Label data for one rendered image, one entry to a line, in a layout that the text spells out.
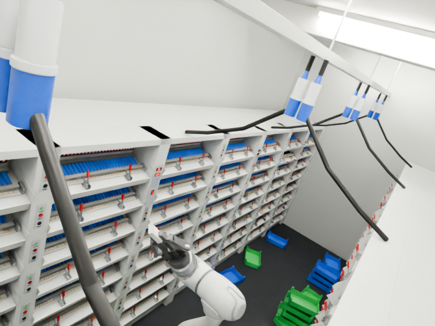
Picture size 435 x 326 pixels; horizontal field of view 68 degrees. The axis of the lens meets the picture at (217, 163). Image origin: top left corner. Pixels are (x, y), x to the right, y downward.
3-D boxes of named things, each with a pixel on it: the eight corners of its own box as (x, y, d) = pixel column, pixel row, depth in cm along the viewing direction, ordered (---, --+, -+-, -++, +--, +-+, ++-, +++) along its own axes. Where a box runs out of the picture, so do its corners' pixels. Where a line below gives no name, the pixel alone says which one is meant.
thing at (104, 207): (139, 209, 202) (150, 195, 196) (43, 239, 152) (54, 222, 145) (123, 184, 208) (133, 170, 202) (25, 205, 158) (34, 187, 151)
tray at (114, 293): (114, 301, 227) (120, 294, 222) (24, 352, 177) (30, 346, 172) (100, 276, 233) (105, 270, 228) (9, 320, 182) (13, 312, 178)
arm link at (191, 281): (185, 244, 120) (211, 264, 113) (198, 259, 132) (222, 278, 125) (166, 268, 117) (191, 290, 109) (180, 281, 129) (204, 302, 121)
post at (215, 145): (172, 301, 308) (231, 134, 252) (165, 306, 300) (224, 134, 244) (157, 288, 317) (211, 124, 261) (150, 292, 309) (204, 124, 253)
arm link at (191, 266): (196, 249, 118) (191, 243, 113) (198, 274, 112) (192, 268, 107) (173, 255, 119) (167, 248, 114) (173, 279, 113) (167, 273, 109)
